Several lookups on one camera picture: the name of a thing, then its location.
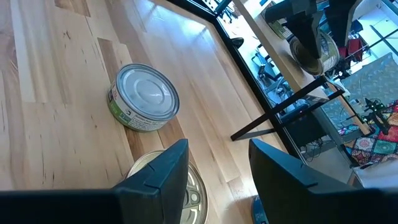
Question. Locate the white blue label tuna can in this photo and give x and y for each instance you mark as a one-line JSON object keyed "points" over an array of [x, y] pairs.
{"points": [[326, 62]]}

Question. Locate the black frame knob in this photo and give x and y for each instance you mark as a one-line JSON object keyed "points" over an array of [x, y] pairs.
{"points": [[237, 43]]}

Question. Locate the wooden shelf black metal legs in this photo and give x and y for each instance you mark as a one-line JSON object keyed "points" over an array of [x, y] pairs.
{"points": [[280, 56]]}

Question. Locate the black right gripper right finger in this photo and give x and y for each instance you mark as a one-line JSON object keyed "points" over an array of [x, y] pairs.
{"points": [[295, 199]]}

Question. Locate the background black robot arm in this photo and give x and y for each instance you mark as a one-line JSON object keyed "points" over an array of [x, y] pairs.
{"points": [[376, 115]]}

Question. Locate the red chair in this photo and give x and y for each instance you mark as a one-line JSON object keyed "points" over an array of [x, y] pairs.
{"points": [[349, 46]]}

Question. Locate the green label tuna can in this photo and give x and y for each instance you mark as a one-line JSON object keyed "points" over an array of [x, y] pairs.
{"points": [[146, 90]]}

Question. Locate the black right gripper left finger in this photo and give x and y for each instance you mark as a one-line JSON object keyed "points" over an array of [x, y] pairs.
{"points": [[146, 199]]}

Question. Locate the gold lid seafood can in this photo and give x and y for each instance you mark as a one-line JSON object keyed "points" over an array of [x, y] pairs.
{"points": [[194, 199]]}

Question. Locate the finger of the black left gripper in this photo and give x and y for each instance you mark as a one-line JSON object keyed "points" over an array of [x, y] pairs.
{"points": [[309, 34], [340, 18]]}

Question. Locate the black aluminium table frame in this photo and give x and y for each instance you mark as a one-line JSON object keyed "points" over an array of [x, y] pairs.
{"points": [[251, 77]]}

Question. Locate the colourful patchwork panel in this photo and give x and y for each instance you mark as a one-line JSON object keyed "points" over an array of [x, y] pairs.
{"points": [[379, 146]]}

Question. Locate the grey patterned fabric panel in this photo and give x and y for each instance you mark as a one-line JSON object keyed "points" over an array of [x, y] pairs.
{"points": [[373, 81]]}

